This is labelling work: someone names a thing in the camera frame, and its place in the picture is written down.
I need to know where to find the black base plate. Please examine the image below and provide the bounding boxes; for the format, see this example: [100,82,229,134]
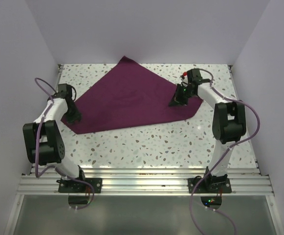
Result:
[56,170,102,193]
[187,174,232,193]

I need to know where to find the aluminium rail frame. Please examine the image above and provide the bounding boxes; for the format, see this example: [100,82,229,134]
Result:
[3,64,279,235]

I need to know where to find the purple cloth mat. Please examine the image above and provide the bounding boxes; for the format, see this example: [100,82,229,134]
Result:
[62,57,202,134]

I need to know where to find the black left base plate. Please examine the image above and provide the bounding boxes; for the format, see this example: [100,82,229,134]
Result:
[56,170,102,193]

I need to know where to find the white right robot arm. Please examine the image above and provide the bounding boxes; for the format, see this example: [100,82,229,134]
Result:
[169,69,246,192]

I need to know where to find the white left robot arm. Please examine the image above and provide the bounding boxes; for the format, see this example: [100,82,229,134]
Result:
[22,84,87,192]

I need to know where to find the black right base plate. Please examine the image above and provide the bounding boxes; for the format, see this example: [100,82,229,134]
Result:
[187,174,232,193]

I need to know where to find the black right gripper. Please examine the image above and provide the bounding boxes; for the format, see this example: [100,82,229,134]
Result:
[169,83,196,107]

